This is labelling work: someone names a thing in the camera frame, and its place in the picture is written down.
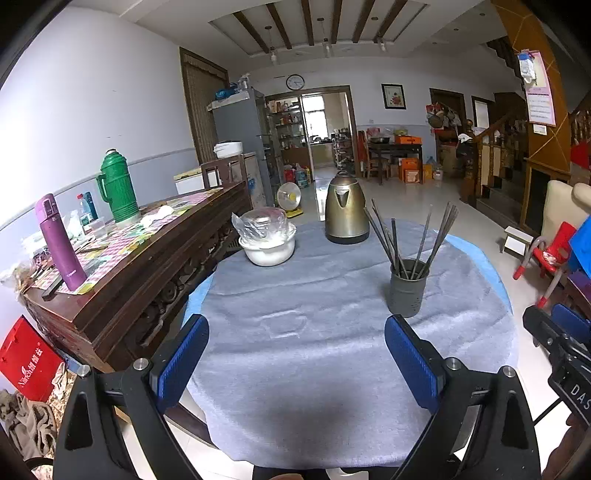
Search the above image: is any person's right hand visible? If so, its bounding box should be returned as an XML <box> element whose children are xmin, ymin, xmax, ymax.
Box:
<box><xmin>542</xmin><ymin>413</ymin><xmax>590</xmax><ymax>480</ymax></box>

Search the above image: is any red child chair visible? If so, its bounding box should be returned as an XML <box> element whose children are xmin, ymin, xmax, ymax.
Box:
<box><xmin>513</xmin><ymin>222</ymin><xmax>577</xmax><ymax>309</ymax></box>

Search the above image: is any red gift bag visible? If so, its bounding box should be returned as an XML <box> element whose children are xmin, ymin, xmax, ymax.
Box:
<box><xmin>1</xmin><ymin>316</ymin><xmax>64</xmax><ymax>402</ymax></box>

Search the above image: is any blue round table cover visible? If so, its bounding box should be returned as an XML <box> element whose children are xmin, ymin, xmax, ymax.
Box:
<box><xmin>181</xmin><ymin>234</ymin><xmax>513</xmax><ymax>326</ymax></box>

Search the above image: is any dark carved wooden sideboard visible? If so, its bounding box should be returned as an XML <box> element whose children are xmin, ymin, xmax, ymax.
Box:
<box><xmin>21</xmin><ymin>182</ymin><xmax>252</xmax><ymax>372</ymax></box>

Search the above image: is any grey utensil holder cup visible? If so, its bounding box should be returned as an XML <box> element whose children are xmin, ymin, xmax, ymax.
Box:
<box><xmin>387</xmin><ymin>259</ymin><xmax>430</xmax><ymax>318</ymax></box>

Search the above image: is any grey towel table cover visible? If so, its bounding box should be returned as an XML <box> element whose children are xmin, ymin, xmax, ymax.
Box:
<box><xmin>184</xmin><ymin>218</ymin><xmax>518</xmax><ymax>469</ymax></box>

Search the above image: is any purple thermos bottle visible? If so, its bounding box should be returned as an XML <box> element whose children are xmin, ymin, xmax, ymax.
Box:
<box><xmin>35</xmin><ymin>194</ymin><xmax>87</xmax><ymax>291</ymax></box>

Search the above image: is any green thermos jug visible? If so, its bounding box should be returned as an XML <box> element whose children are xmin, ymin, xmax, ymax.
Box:
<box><xmin>96</xmin><ymin>149</ymin><xmax>139</xmax><ymax>224</ymax></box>

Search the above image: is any white bowl with plastic bag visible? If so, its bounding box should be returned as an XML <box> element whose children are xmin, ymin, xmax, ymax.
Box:
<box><xmin>231</xmin><ymin>207</ymin><xmax>297</xmax><ymax>267</ymax></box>

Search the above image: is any gold electric kettle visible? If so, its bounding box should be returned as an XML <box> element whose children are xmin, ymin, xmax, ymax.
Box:
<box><xmin>325</xmin><ymin>170</ymin><xmax>370</xmax><ymax>244</ymax></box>

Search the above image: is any dark dining table background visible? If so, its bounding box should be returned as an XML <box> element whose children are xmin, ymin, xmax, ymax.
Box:
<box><xmin>368</xmin><ymin>141</ymin><xmax>424</xmax><ymax>185</ymax></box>

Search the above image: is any white electric fan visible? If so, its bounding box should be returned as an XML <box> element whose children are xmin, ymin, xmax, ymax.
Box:
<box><xmin>276</xmin><ymin>182</ymin><xmax>304</xmax><ymax>218</ymax></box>

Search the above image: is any framed flower picture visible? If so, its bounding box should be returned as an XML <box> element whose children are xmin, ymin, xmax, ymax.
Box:
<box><xmin>382</xmin><ymin>84</ymin><xmax>407</xmax><ymax>110</ymax></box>

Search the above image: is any grey refrigerator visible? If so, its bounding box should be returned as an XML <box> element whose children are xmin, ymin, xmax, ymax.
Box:
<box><xmin>207</xmin><ymin>87</ymin><xmax>280</xmax><ymax>206</ymax></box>

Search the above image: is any wall calendar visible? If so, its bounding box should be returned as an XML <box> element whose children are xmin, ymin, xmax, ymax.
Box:
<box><xmin>517</xmin><ymin>50</ymin><xmax>556</xmax><ymax>127</ymax></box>

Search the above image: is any round wall clock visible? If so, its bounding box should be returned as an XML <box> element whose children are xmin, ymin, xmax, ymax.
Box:
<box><xmin>286</xmin><ymin>74</ymin><xmax>305</xmax><ymax>91</ymax></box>

